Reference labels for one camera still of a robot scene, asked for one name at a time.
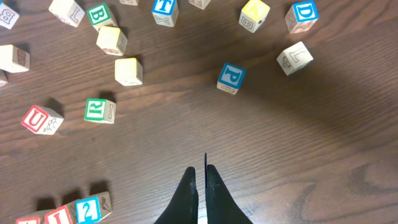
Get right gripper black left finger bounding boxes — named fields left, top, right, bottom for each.
left=155, top=167, right=198, bottom=224

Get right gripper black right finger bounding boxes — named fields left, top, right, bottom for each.
left=205, top=154, right=252, bottom=224

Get blue 2 block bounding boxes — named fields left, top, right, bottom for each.
left=74, top=191, right=113, bottom=224

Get red A block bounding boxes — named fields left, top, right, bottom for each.
left=15, top=210, right=52, bottom=224

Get green R block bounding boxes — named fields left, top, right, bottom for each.
left=84, top=98, right=116, bottom=124

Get blue P block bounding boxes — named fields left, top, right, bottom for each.
left=216, top=63, right=246, bottom=95

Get yellow block centre lower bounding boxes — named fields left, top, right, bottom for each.
left=114, top=58, right=143, bottom=86

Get green 7 block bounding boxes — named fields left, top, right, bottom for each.
left=277, top=42, right=313, bottom=76

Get red U block centre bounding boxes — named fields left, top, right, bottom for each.
left=21, top=105, right=64, bottom=135

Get yellow block centre upper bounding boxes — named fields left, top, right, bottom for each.
left=96, top=26, right=128, bottom=56

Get yellow block right lower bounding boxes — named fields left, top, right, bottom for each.
left=239, top=0, right=271, bottom=33

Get blue T block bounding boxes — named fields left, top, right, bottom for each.
left=152, top=0, right=179, bottom=27

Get green Z block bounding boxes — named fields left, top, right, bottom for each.
left=188, top=0, right=211, bottom=10

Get blue D block lower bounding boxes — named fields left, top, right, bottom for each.
left=285, top=1, right=319, bottom=34

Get green B block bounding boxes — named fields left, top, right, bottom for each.
left=87, top=3, right=118, bottom=32

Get yellow block beside Q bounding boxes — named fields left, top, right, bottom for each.
left=1, top=45, right=30, bottom=73

